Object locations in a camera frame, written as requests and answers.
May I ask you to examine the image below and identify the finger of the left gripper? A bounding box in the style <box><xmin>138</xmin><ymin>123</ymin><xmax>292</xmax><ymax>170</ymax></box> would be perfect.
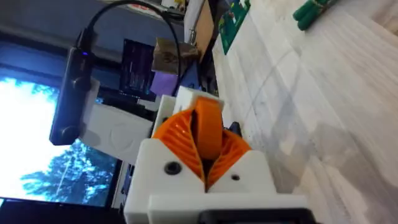
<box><xmin>172</xmin><ymin>86</ymin><xmax>225</xmax><ymax>115</ymax></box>

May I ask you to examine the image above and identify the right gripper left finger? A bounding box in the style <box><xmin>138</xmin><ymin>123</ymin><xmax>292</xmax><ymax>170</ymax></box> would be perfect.
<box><xmin>123</xmin><ymin>108</ymin><xmax>206</xmax><ymax>224</ymax></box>

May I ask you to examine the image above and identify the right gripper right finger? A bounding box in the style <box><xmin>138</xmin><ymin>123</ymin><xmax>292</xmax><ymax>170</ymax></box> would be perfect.
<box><xmin>206</xmin><ymin>128</ymin><xmax>278</xmax><ymax>194</ymax></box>

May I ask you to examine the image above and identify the purple box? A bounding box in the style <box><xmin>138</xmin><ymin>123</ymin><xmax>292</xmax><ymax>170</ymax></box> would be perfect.
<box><xmin>149</xmin><ymin>71</ymin><xmax>178</xmax><ymax>97</ymax></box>

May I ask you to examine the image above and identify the brown paper bag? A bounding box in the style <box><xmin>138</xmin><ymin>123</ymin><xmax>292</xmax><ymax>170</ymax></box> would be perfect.
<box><xmin>151</xmin><ymin>37</ymin><xmax>200</xmax><ymax>76</ymax></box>

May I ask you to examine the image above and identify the dark computer monitor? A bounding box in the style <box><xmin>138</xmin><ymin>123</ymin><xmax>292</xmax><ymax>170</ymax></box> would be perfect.
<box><xmin>119</xmin><ymin>38</ymin><xmax>157</xmax><ymax>102</ymax></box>

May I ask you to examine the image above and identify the brown cardboard panel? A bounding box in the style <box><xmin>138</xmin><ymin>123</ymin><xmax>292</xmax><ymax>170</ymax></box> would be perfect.
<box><xmin>193</xmin><ymin>0</ymin><xmax>216</xmax><ymax>60</ymax></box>

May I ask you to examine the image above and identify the green board with blocks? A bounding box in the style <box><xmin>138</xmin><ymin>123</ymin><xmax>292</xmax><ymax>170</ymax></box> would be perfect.
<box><xmin>217</xmin><ymin>0</ymin><xmax>252</xmax><ymax>56</ymax></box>

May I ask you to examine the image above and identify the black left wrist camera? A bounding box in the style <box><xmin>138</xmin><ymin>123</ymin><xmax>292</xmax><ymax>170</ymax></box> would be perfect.
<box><xmin>49</xmin><ymin>46</ymin><xmax>96</xmax><ymax>147</ymax></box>

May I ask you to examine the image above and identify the black camera cable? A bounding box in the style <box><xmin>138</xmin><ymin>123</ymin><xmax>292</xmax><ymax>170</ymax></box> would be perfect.
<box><xmin>75</xmin><ymin>0</ymin><xmax>183</xmax><ymax>95</ymax></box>

